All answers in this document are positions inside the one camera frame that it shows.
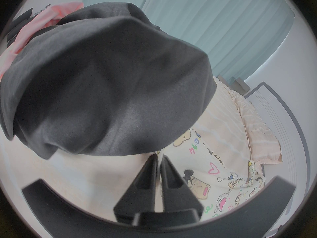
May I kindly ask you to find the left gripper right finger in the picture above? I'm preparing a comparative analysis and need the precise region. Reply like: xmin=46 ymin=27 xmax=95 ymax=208
xmin=160 ymin=155 xmax=204 ymax=220

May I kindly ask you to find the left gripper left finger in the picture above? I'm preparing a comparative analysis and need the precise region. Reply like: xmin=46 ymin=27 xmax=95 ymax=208
xmin=113 ymin=154 xmax=159 ymax=224

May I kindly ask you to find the white printed pyjama top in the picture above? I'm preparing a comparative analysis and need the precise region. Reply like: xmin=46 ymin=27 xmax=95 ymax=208
xmin=154 ymin=128 xmax=266 ymax=223

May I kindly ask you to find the bed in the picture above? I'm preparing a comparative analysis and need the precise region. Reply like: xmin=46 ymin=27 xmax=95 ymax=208
xmin=0 ymin=75 xmax=312 ymax=224

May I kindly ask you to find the pale pink striped pillow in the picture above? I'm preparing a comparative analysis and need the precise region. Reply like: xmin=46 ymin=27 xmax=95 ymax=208
xmin=217 ymin=76 xmax=283 ymax=163

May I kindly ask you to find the black garment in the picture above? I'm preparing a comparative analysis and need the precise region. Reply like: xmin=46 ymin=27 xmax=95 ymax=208
xmin=0 ymin=1 xmax=218 ymax=160

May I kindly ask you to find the grey bedside table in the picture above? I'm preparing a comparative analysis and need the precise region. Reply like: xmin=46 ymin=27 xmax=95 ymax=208
xmin=229 ymin=76 xmax=251 ymax=95

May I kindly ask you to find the pink garment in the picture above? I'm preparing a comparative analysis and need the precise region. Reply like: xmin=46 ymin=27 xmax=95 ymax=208
xmin=0 ymin=1 xmax=85 ymax=78

